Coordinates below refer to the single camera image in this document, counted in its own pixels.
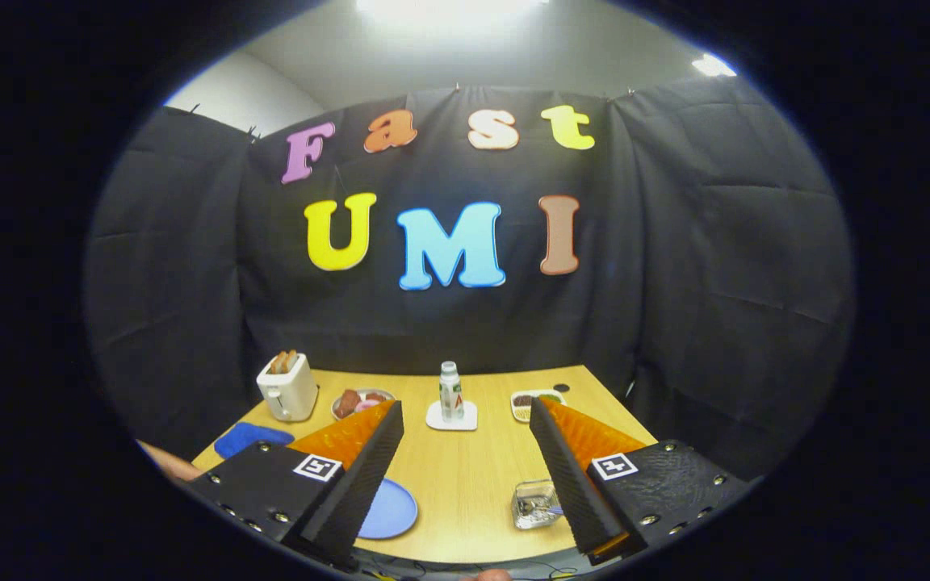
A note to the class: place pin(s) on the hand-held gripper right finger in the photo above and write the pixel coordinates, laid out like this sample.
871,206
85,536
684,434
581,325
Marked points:
574,492

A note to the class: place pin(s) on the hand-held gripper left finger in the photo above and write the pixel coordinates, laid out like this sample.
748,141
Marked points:
360,492

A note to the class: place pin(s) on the blue round plate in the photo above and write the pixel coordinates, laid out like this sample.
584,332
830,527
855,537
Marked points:
388,508

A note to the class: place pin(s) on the perforated steel basket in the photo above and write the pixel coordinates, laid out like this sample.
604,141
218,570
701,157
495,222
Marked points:
534,496

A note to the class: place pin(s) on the pink ham slice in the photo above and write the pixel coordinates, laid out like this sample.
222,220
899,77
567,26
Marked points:
368,405

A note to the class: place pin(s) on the brown meat piece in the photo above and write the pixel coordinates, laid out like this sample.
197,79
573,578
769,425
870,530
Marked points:
347,403

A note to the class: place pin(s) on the oval food plate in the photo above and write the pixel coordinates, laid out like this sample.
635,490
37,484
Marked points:
368,392

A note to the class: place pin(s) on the white divided snack dish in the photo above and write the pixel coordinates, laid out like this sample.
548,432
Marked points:
523,403

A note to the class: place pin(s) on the white square coaster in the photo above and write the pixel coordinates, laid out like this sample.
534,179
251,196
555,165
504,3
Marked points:
435,421

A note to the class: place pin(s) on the white toaster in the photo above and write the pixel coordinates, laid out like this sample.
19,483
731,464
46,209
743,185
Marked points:
291,395

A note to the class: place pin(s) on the blue folded cloth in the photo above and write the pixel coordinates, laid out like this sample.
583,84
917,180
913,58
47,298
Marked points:
247,440

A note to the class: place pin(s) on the white drink bottle green label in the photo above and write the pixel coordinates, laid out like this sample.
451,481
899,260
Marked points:
451,395

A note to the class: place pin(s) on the toast slice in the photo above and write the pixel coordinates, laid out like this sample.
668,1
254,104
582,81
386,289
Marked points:
291,360
278,362

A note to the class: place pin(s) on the small ceiling light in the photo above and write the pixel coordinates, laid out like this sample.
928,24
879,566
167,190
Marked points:
711,64

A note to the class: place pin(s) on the large ceiling light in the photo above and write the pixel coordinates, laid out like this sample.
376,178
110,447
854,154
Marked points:
449,5

